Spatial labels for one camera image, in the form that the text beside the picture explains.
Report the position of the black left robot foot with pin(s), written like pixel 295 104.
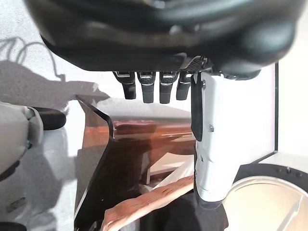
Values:
pixel 51 119

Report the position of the round glass washing machine door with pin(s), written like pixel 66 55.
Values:
pixel 264 197

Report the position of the woven wicker basket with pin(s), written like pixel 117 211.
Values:
pixel 144 202

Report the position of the silver left robot leg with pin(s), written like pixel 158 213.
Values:
pixel 16 127

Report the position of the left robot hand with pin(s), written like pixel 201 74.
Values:
pixel 144 36

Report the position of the amber acrylic stool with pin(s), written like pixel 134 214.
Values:
pixel 115 163

